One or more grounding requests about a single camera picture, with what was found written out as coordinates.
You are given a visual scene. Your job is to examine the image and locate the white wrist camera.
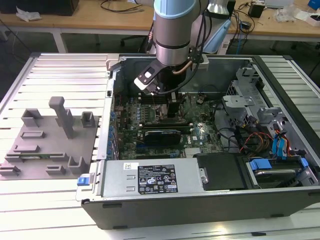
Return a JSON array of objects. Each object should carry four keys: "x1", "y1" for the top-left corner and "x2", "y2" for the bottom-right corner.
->
[{"x1": 133, "y1": 61, "x2": 164, "y2": 96}]

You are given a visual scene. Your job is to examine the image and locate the wide black computer box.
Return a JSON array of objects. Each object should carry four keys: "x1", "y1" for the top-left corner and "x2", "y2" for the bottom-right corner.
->
[{"x1": 0, "y1": 0, "x2": 80, "y2": 16}]

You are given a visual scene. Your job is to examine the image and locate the crumpled white plastic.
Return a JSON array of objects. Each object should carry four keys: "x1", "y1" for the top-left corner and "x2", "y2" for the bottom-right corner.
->
[{"x1": 15, "y1": 6, "x2": 42, "y2": 22}]

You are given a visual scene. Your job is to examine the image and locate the black plastic bay cover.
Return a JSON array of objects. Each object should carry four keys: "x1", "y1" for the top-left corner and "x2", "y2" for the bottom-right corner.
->
[{"x1": 193, "y1": 152, "x2": 248, "y2": 191}]

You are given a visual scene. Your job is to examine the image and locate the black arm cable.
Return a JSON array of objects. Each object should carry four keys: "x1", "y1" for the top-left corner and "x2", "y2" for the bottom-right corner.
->
[{"x1": 157, "y1": 9, "x2": 213, "y2": 96}]

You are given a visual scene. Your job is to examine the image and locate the white box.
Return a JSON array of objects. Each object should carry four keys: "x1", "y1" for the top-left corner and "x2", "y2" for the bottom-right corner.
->
[{"x1": 307, "y1": 13, "x2": 320, "y2": 27}]

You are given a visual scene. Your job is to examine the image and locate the metal socket cover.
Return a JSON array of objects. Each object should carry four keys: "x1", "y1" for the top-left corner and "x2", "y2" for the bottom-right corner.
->
[{"x1": 183, "y1": 93, "x2": 199, "y2": 119}]

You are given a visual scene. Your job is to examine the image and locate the silver chipset heatsink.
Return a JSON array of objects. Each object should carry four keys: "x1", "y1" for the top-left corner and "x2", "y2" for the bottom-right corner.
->
[{"x1": 184, "y1": 147, "x2": 201, "y2": 159}]

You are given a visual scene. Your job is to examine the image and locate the black graphics card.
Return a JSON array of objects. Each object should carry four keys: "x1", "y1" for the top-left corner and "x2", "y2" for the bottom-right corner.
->
[{"x1": 142, "y1": 128, "x2": 183, "y2": 146}]

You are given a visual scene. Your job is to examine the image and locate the hard disk in blue carrier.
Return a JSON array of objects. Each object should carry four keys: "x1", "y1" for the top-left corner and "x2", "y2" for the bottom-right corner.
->
[{"x1": 246, "y1": 156, "x2": 309, "y2": 189}]

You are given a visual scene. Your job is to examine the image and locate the grey parts rack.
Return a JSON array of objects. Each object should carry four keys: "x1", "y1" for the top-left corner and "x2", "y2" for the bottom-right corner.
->
[{"x1": 0, "y1": 96, "x2": 101, "y2": 181}]

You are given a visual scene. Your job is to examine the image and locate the small black box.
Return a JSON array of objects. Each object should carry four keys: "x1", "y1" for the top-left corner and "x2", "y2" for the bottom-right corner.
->
[{"x1": 248, "y1": 2, "x2": 265, "y2": 19}]

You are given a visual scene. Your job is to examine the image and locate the black wire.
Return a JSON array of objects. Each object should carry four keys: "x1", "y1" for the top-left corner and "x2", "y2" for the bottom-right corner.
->
[{"x1": 214, "y1": 125, "x2": 241, "y2": 152}]

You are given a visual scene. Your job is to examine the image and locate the grey metal drive cage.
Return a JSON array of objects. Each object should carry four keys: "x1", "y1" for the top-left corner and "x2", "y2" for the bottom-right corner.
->
[{"x1": 221, "y1": 66, "x2": 291, "y2": 131}]

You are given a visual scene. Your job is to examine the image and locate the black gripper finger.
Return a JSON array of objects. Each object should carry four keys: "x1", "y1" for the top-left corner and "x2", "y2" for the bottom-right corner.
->
[{"x1": 167, "y1": 98, "x2": 180, "y2": 119}]

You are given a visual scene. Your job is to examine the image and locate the blue wire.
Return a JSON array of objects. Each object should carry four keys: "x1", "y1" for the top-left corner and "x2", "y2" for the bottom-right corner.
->
[
  {"x1": 271, "y1": 133, "x2": 283, "y2": 160},
  {"x1": 278, "y1": 136, "x2": 289, "y2": 160}
]

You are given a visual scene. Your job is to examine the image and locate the open black PC case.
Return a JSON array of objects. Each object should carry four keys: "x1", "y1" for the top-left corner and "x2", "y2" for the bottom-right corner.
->
[{"x1": 74, "y1": 53, "x2": 320, "y2": 231}]

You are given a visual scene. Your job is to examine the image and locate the wooden desk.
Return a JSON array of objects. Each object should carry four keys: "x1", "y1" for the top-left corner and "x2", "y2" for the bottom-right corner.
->
[{"x1": 0, "y1": 0, "x2": 320, "y2": 53}]

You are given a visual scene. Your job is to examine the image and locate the green motherboard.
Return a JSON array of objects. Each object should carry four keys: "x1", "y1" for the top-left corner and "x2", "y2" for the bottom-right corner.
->
[{"x1": 113, "y1": 93, "x2": 223, "y2": 161}]

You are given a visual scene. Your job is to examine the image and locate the green RAM stick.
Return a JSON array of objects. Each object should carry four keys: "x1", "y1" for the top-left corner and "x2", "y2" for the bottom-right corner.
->
[{"x1": 17, "y1": 153, "x2": 52, "y2": 160}]

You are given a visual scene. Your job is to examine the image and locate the orange yellow wire bundle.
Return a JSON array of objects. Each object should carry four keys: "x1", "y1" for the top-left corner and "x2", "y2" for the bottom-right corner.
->
[{"x1": 240, "y1": 131, "x2": 274, "y2": 152}]

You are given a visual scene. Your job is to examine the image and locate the clear plastic bag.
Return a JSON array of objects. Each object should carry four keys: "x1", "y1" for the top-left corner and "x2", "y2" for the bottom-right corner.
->
[{"x1": 273, "y1": 3, "x2": 301, "y2": 24}]

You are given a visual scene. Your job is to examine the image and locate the grey power supply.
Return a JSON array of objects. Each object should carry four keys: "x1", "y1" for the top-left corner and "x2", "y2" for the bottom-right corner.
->
[{"x1": 101, "y1": 159, "x2": 206, "y2": 197}]

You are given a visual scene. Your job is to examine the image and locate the blue case latch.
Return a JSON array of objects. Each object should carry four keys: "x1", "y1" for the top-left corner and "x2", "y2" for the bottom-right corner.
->
[{"x1": 76, "y1": 175, "x2": 91, "y2": 187}]

